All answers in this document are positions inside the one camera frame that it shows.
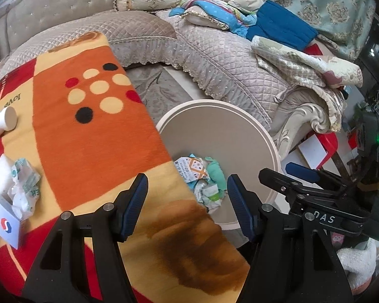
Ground crumpled green white wrapper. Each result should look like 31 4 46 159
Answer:
9 158 41 220

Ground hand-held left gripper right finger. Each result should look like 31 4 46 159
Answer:
227 174 354 303

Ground pink label pill bottle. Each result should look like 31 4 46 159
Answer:
0 106 18 139

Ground colourful folded blanket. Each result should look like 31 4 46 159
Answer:
169 0 259 37

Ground beige round bin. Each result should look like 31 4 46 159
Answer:
155 99 281 231

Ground white fluffy cloth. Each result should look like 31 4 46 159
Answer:
335 240 377 294

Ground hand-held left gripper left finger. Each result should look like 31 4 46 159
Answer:
20 173 149 303

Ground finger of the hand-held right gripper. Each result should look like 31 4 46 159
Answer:
259 168 378 237
286 162 361 193

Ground white green printed pack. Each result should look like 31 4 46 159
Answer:
194 180 225 215

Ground floral quilted cover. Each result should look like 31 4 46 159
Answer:
251 36 364 89

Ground white box with round logo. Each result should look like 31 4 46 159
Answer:
0 155 22 250

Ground red plastic stool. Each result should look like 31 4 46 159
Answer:
297 131 338 171

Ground blue cloth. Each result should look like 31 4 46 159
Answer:
248 0 318 51

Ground orange lattice wrapper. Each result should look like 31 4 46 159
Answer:
174 155 209 184

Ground beige quilted sofa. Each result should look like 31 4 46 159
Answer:
0 0 348 146

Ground orange red printed blanket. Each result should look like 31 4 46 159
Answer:
0 32 251 303

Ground beige crumpled clothes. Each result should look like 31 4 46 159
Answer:
213 0 269 15

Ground grey patterned rug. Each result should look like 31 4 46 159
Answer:
126 65 190 123

